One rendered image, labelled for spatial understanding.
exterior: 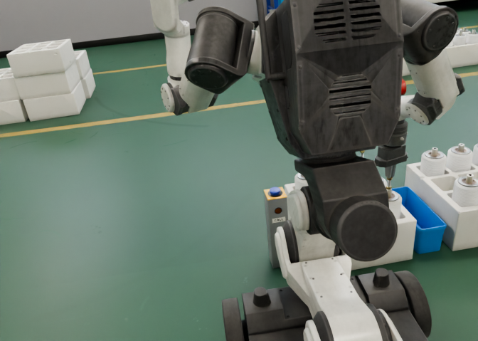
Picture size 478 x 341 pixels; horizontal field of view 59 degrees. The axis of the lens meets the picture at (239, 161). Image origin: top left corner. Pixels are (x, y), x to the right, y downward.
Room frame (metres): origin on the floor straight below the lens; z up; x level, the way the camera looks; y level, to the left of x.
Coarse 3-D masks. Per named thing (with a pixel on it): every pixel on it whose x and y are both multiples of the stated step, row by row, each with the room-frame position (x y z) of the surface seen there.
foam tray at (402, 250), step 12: (288, 192) 1.50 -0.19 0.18; (288, 216) 1.52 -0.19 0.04; (408, 216) 1.25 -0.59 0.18; (408, 228) 1.22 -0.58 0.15; (396, 240) 1.21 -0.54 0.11; (408, 240) 1.22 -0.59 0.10; (396, 252) 1.21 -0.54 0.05; (408, 252) 1.22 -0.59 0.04; (360, 264) 1.20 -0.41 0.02; (372, 264) 1.20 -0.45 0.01
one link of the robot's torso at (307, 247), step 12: (300, 192) 0.81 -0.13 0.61; (288, 204) 0.87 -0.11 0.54; (300, 204) 0.77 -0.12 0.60; (300, 216) 0.76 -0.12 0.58; (288, 228) 1.01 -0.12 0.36; (300, 228) 0.76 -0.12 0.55; (288, 240) 0.98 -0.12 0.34; (300, 240) 0.92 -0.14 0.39; (312, 240) 0.90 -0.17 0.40; (324, 240) 0.91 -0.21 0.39; (288, 252) 0.96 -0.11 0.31; (300, 252) 0.94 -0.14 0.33; (312, 252) 0.94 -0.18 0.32; (324, 252) 0.94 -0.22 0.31; (336, 252) 0.96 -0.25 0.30
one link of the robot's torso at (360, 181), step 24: (312, 168) 0.74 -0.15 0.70; (336, 168) 0.73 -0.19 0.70; (360, 168) 0.73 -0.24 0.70; (312, 192) 0.74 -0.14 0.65; (336, 192) 0.68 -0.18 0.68; (360, 192) 0.68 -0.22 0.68; (384, 192) 0.68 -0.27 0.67; (336, 216) 0.63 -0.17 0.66; (360, 216) 0.62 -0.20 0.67; (384, 216) 0.62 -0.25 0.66; (336, 240) 0.61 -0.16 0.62; (360, 240) 0.60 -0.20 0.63; (384, 240) 0.60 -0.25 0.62
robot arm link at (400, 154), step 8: (392, 136) 1.25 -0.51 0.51; (400, 136) 1.25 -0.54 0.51; (392, 144) 1.25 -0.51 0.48; (400, 144) 1.25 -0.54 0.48; (384, 152) 1.26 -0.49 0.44; (392, 152) 1.26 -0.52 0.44; (400, 152) 1.27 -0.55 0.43; (376, 160) 1.27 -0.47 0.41; (384, 160) 1.26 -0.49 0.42; (392, 160) 1.26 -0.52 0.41; (400, 160) 1.27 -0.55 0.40
